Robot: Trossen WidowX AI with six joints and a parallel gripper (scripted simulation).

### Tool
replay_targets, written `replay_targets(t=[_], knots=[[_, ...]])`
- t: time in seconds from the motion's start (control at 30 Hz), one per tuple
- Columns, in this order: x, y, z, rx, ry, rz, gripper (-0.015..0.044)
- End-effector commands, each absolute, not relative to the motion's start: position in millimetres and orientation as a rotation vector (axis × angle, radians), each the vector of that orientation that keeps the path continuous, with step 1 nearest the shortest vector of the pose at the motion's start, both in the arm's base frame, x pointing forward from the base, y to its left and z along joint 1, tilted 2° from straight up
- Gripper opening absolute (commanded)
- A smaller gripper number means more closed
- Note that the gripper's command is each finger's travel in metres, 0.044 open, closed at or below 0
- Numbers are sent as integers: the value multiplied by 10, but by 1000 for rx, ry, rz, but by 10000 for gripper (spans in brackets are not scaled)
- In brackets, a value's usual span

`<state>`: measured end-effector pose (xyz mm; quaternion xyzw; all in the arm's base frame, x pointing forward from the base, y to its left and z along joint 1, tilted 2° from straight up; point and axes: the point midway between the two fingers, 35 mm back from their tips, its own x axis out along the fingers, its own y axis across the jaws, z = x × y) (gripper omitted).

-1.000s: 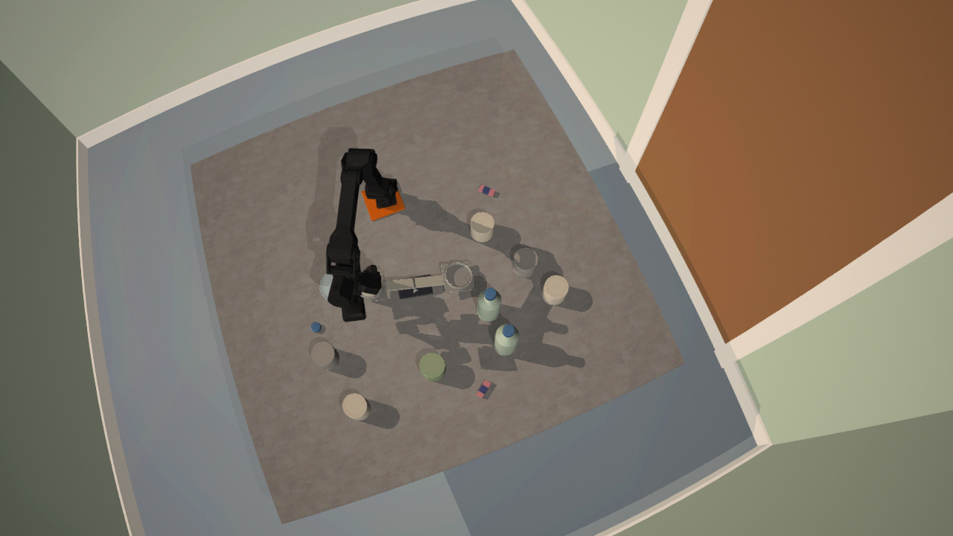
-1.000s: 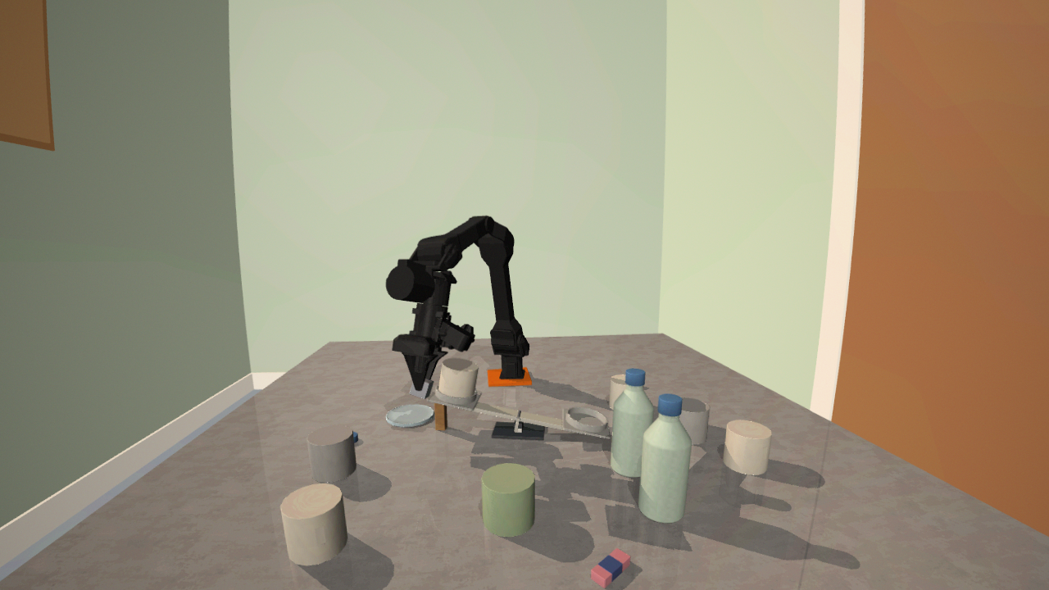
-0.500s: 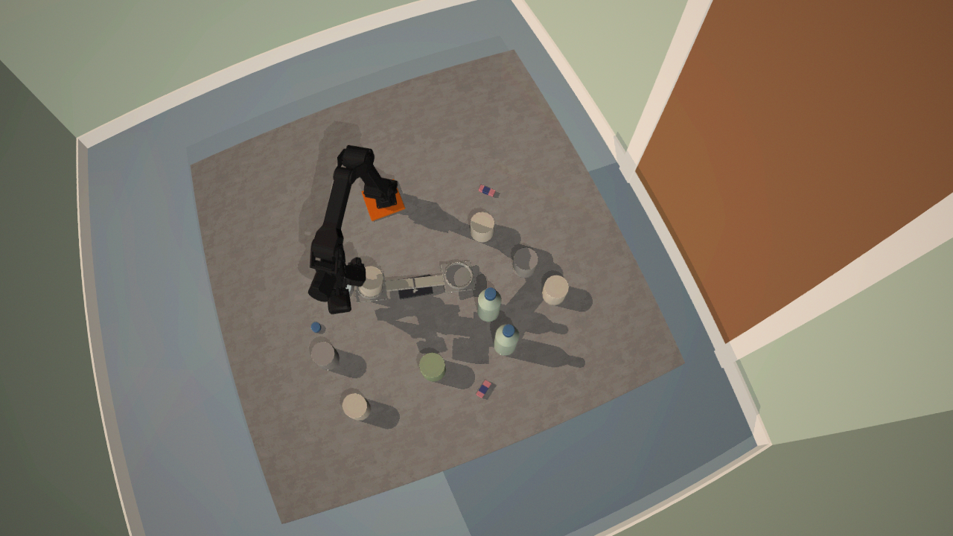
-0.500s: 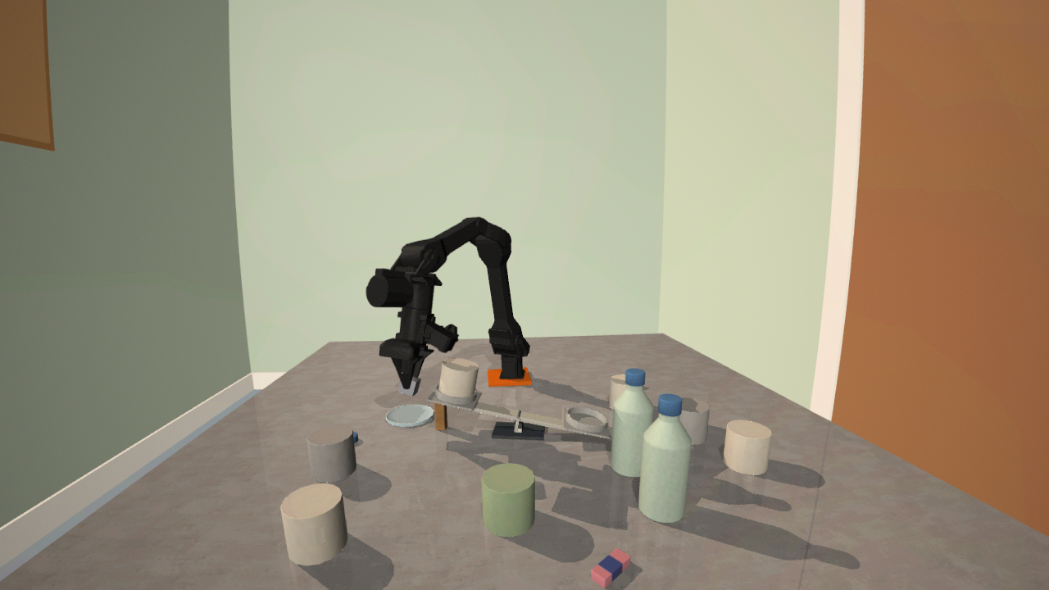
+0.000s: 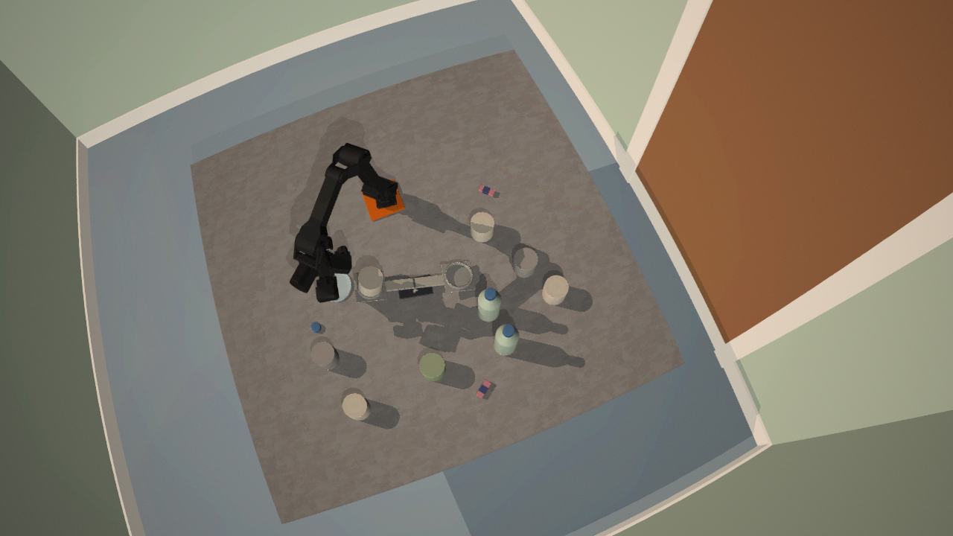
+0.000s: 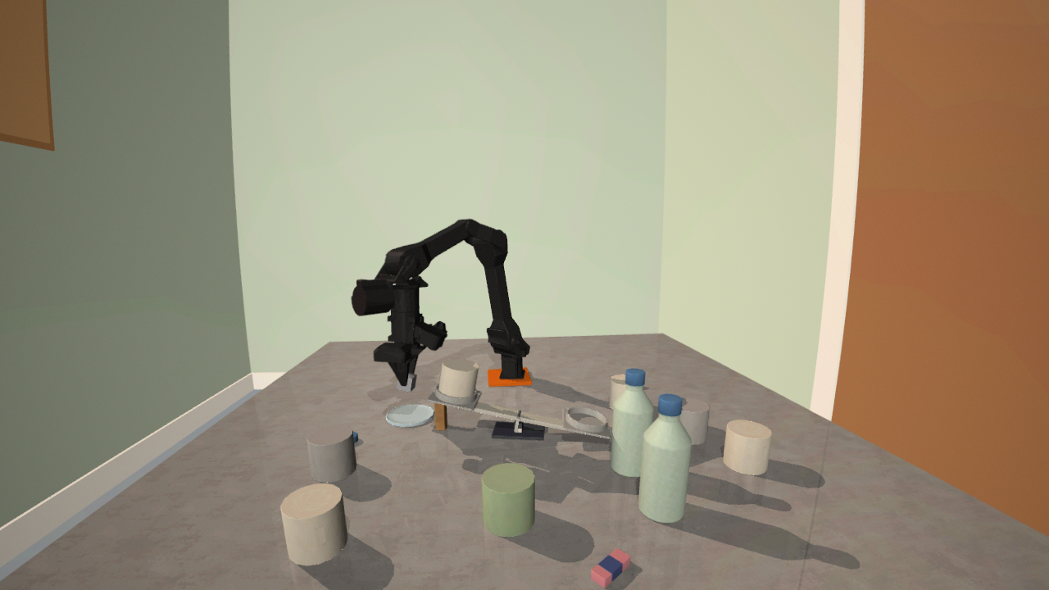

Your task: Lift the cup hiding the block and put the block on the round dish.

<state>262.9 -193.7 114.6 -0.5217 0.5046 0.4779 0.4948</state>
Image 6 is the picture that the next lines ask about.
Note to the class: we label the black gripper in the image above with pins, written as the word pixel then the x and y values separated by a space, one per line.
pixel 400 355

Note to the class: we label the beige cylinder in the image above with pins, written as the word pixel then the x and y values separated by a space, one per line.
pixel 617 386
pixel 747 447
pixel 315 528
pixel 458 378

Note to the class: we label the grey balance beam with pans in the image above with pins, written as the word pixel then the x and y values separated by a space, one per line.
pixel 576 419

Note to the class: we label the pink eraser with dark blue sleeve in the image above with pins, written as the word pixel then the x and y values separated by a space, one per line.
pixel 610 568

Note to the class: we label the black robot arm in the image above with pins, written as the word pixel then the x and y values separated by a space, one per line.
pixel 379 295

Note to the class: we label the grey cylinder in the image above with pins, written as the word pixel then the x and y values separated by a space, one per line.
pixel 694 418
pixel 332 455

